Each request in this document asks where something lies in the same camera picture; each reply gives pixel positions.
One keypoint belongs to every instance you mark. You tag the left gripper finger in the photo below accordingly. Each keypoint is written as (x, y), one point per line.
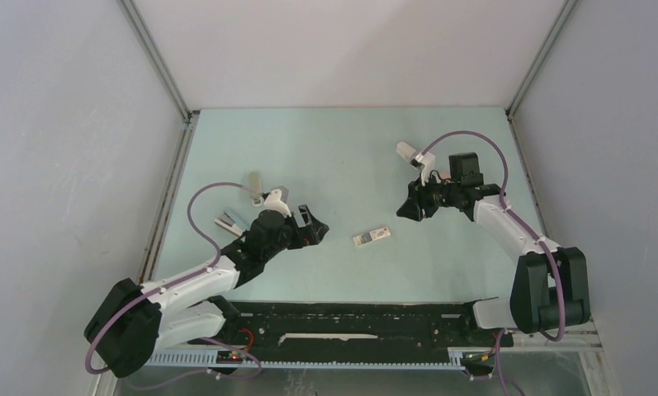
(314, 233)
(304, 217)

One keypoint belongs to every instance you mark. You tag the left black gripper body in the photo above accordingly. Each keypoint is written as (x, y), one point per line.
(300, 236)

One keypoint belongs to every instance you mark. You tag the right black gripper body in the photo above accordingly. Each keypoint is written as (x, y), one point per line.
(433, 195)

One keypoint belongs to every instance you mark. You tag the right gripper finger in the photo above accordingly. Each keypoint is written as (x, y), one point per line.
(412, 209)
(415, 192)

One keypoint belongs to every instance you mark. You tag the white staple box barcode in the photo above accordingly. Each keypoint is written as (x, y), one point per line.
(362, 238)

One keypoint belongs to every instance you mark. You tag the small white staple box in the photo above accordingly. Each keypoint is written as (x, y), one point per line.
(379, 234)

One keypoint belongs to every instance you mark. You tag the beige stapler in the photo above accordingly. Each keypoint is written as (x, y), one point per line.
(255, 182)

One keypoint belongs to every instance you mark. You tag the grey white stapler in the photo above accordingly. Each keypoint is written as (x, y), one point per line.
(232, 223)

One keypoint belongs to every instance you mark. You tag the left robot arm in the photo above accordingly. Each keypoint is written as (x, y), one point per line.
(136, 320)

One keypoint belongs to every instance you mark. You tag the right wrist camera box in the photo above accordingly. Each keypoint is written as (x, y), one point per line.
(425, 162)

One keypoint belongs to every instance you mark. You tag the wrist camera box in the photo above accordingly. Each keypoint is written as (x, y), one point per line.
(425, 162)
(276, 199)

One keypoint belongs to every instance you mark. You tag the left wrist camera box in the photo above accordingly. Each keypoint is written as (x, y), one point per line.
(276, 199)

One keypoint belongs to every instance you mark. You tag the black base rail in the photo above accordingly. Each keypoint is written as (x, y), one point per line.
(371, 333)

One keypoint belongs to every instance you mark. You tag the white cable duct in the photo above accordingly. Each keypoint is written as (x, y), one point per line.
(218, 358)

